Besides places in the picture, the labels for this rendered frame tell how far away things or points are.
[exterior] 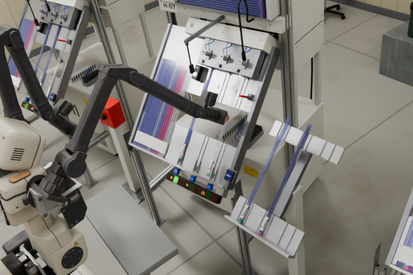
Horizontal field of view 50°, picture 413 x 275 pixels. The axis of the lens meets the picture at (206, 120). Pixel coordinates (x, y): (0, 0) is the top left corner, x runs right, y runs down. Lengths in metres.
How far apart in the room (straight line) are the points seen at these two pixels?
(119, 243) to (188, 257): 0.72
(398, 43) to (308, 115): 1.55
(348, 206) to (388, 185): 0.33
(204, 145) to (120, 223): 0.56
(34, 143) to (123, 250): 0.73
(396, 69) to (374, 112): 0.53
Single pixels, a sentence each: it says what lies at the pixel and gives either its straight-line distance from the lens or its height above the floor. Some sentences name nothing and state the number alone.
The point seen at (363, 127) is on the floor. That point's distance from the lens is 3.63.
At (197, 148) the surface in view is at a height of 0.80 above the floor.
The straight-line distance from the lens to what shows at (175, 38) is 2.50.
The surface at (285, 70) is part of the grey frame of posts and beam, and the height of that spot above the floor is 1.10.
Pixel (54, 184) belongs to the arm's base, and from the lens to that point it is 1.66.
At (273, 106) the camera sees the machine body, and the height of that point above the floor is 0.62.
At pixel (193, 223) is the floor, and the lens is 2.99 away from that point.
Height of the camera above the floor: 2.23
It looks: 36 degrees down
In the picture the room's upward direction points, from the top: 10 degrees counter-clockwise
